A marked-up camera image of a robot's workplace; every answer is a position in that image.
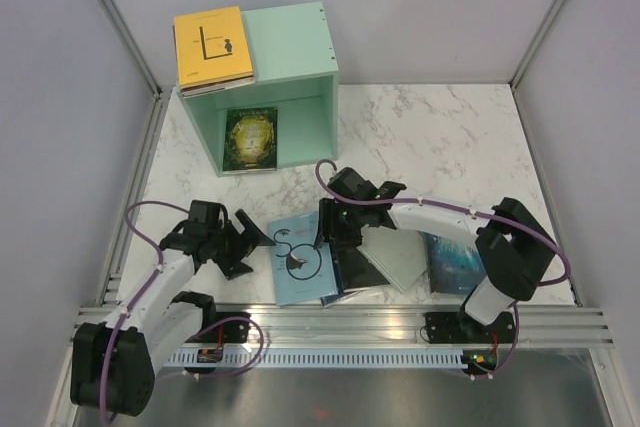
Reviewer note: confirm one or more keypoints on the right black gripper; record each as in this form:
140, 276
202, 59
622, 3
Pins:
346, 239

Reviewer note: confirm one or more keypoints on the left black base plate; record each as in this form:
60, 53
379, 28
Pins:
231, 327

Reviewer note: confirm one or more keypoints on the white slotted cable duct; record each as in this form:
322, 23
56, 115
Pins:
280, 357

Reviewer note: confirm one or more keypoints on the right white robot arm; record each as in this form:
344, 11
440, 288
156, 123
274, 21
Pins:
514, 249

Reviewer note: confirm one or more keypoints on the light blue book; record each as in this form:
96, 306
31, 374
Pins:
301, 271

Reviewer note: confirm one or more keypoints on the black file folder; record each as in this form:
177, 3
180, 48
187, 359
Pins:
367, 275

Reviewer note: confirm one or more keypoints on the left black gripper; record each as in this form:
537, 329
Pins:
245, 243

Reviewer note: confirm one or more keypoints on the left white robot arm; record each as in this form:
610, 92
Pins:
115, 361

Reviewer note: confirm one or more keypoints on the green forest cover book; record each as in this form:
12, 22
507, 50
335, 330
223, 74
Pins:
250, 142

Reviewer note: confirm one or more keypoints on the grey green notebook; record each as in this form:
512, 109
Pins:
399, 255

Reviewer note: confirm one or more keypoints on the aluminium rail beam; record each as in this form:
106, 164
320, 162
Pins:
400, 326

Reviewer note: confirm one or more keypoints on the dark purple galaxy book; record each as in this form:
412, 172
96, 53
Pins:
209, 63

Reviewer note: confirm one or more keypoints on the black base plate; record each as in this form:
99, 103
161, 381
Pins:
231, 327
447, 328

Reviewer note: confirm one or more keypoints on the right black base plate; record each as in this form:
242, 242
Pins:
447, 328

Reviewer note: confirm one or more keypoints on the mint green open cabinet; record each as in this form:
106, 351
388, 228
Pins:
296, 71

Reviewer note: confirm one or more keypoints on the blue ocean cover book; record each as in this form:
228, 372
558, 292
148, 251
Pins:
452, 267

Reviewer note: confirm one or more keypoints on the yellow book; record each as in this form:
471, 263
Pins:
216, 22

